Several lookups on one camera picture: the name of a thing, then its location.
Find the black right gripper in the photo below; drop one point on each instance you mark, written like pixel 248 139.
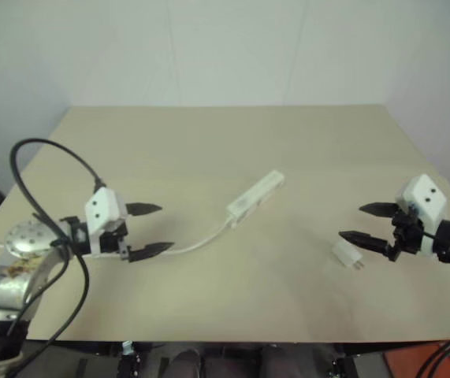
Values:
pixel 407 234

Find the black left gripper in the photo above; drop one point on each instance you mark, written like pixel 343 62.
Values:
pixel 111 242

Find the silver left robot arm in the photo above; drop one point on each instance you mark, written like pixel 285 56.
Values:
pixel 15 271

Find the white plug adapter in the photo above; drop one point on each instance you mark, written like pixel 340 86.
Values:
pixel 344 254

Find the white power strip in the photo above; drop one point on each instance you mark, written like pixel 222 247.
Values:
pixel 254 195

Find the dark rounded shape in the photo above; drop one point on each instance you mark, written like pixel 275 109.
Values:
pixel 184 364

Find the orange object under table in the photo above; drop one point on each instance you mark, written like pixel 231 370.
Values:
pixel 406 362

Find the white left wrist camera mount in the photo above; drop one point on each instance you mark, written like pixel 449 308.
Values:
pixel 100 206

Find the black table frame bracket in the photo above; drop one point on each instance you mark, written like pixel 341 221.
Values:
pixel 129 360

